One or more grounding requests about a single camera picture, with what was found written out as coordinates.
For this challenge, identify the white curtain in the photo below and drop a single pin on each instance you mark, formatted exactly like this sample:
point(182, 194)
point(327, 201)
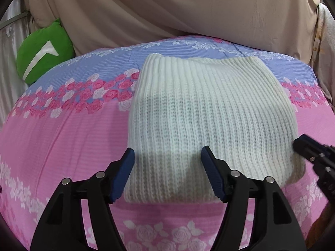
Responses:
point(13, 57)

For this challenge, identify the beige cloth drape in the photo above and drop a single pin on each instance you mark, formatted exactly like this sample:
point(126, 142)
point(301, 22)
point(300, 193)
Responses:
point(157, 10)

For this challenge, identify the cream patterned curtain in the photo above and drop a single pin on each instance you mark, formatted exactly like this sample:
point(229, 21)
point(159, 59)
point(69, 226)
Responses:
point(325, 44)

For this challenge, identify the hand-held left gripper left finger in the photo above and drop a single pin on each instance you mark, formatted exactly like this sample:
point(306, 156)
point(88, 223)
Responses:
point(121, 177)

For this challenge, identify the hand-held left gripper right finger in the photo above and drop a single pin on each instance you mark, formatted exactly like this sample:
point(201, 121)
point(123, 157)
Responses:
point(213, 176)

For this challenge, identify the white knitted sweater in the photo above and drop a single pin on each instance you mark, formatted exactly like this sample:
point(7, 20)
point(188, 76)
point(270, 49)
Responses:
point(209, 109)

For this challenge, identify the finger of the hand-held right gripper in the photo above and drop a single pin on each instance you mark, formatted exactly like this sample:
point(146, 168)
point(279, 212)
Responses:
point(307, 146)

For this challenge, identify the floral pink purple blanket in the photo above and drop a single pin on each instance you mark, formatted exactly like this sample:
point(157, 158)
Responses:
point(65, 141)

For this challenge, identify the green pillow with white mark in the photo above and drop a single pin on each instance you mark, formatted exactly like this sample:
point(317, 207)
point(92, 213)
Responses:
point(60, 39)

